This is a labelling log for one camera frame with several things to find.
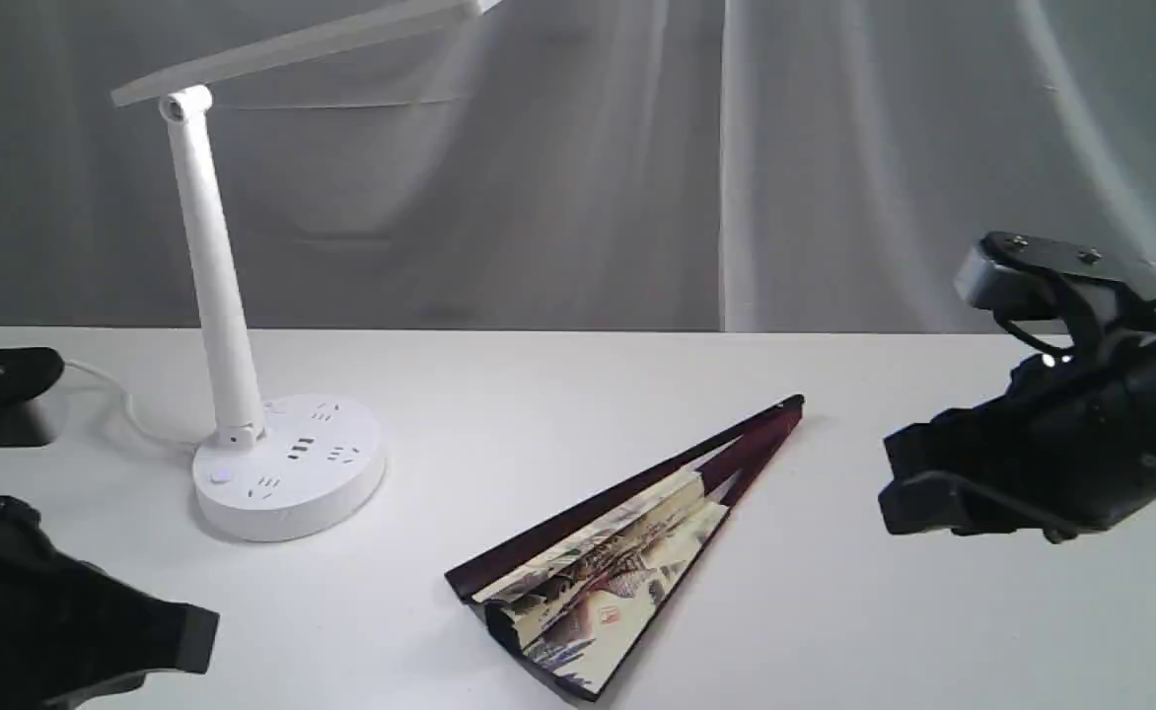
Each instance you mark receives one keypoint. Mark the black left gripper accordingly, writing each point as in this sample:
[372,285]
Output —
[69,633]

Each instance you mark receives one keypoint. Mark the white desk lamp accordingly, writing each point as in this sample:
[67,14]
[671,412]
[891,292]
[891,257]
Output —
[280,469]

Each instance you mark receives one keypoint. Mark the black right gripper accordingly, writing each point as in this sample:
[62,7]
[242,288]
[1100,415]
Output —
[1073,455]

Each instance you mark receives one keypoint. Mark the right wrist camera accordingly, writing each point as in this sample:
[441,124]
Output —
[1021,279]

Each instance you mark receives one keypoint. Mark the painted paper folding fan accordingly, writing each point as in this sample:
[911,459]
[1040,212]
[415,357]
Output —
[572,597]

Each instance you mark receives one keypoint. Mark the grey backdrop curtain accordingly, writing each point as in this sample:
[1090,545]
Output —
[757,166]

